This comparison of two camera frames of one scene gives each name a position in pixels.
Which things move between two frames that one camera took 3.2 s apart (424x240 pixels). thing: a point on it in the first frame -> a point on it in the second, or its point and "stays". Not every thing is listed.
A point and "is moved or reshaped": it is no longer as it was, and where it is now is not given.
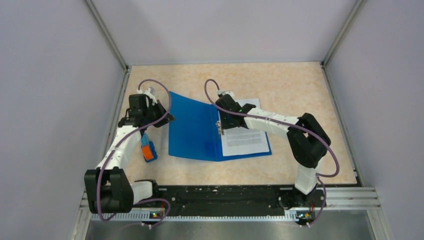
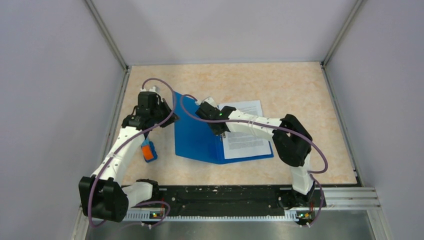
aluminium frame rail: (339, 198) stays
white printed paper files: (240, 140) stays
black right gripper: (225, 125) -> (216, 133)
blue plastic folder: (195, 131) is moved or reshaped
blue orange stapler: (148, 148) stays
